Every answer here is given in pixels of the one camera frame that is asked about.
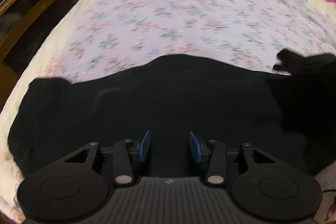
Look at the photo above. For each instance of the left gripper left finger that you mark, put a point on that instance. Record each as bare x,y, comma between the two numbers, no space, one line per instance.
141,146

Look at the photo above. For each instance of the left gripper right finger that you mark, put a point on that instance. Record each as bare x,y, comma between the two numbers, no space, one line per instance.
199,147

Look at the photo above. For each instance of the black pants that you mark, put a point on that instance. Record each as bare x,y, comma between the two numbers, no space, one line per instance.
289,113

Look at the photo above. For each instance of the floral white bed sheet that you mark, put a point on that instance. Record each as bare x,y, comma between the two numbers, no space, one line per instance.
100,37

